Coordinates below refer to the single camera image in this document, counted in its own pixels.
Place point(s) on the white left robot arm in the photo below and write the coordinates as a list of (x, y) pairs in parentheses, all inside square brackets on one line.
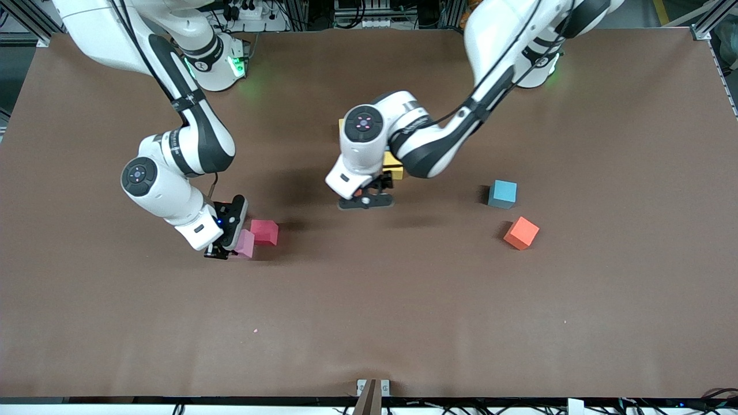
[(360, 161)]

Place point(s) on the blue foam block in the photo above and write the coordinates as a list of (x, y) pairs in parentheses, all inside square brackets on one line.
[(503, 193)]

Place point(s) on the small white device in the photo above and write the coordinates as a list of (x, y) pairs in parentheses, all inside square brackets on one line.
[(376, 23)]

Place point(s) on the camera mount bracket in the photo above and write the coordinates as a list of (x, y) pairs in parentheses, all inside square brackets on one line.
[(369, 400)]

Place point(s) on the white power strip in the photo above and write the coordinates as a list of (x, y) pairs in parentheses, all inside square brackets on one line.
[(251, 12)]

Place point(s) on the pink foam block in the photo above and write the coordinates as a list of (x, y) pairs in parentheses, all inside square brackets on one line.
[(247, 243)]

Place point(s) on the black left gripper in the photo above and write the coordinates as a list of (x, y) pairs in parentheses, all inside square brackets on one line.
[(385, 180)]

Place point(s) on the red foam block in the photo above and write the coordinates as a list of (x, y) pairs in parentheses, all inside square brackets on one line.
[(265, 231)]

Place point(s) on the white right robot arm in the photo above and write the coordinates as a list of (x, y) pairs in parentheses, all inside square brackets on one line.
[(167, 199)]

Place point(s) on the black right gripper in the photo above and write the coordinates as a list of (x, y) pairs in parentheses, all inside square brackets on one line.
[(216, 251)]

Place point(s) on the aluminium frame profile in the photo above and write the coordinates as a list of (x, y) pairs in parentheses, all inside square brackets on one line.
[(700, 33), (43, 41)]

